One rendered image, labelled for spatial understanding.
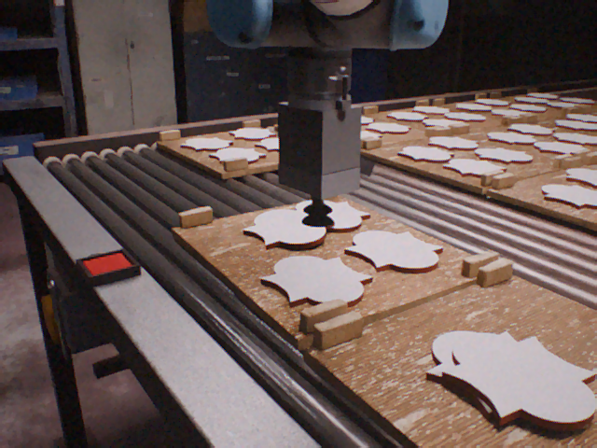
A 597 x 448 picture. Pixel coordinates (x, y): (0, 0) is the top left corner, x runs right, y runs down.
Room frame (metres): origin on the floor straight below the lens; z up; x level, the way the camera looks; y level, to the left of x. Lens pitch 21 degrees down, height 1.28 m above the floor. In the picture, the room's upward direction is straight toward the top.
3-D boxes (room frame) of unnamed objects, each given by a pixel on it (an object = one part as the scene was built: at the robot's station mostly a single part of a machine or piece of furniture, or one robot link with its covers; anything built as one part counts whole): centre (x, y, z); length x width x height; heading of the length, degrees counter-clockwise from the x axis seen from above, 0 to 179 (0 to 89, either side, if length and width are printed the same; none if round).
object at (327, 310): (0.57, -0.03, 0.95); 0.06 x 0.02 x 0.03; 122
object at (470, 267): (0.71, -0.26, 0.95); 0.06 x 0.02 x 0.03; 122
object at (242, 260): (0.81, -0.04, 0.93); 0.41 x 0.35 x 0.02; 32
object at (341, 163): (0.69, -0.04, 1.13); 0.12 x 0.09 x 0.16; 129
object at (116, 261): (0.76, 0.29, 0.92); 0.06 x 0.06 x 0.01; 35
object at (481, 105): (2.13, -0.77, 0.94); 0.41 x 0.35 x 0.04; 36
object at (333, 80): (0.68, -0.03, 1.21); 0.08 x 0.08 x 0.05
